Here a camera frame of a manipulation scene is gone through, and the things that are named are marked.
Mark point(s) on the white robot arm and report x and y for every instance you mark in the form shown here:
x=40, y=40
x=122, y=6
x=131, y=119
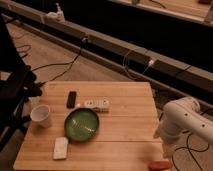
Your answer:
x=183, y=114

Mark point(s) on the white power strip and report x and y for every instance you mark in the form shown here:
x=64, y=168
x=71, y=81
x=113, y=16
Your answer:
x=98, y=105

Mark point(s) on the black rectangular remote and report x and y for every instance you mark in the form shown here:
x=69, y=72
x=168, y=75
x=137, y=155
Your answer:
x=71, y=99

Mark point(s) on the green bowl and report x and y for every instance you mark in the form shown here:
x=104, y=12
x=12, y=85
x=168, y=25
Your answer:
x=81, y=124

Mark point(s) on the white sponge block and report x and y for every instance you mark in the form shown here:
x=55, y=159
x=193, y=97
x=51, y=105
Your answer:
x=60, y=148

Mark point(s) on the black chair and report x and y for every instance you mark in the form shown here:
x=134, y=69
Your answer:
x=15, y=90

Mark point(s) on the white object on rail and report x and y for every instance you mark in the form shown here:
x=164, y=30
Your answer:
x=58, y=15

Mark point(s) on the long metal rail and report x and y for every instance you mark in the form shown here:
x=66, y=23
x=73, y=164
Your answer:
x=182, y=50

